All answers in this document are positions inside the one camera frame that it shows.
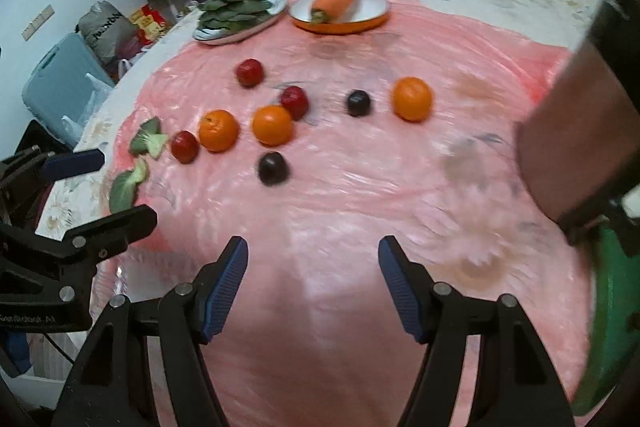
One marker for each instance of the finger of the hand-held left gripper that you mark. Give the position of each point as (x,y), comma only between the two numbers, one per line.
(75,163)
(117,227)

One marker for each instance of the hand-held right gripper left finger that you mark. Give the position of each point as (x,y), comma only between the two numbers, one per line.
(227,287)

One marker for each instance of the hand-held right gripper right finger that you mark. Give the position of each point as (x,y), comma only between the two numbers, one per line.
(397,287)

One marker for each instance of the red plum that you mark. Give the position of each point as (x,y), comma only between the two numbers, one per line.
(249,72)
(295,103)
(184,147)

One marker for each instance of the dark purple plum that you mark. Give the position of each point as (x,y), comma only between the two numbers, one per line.
(358,102)
(272,168)

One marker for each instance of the orange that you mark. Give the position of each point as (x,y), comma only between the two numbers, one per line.
(218,130)
(412,99)
(272,125)

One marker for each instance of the green tray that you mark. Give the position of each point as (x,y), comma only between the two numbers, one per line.
(612,322)

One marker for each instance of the green leafy vegetable piece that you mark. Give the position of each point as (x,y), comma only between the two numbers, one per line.
(149,138)
(124,191)

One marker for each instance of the blue plastic bin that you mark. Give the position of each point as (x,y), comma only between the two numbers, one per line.
(60,77)

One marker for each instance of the grey bag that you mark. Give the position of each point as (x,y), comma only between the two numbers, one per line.
(107,29)

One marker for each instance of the red snack packages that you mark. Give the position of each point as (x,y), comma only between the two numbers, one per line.
(150,22)

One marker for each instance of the white oval plate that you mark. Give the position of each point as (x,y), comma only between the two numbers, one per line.
(226,38)

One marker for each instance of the pile of spinach leaves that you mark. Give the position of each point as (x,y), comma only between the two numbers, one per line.
(232,9)

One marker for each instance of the orange rimmed round plate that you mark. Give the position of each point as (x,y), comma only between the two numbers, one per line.
(369,9)

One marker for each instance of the carrot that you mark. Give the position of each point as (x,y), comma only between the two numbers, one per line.
(336,1)

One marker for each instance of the wall socket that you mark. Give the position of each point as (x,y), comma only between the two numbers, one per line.
(37,23)

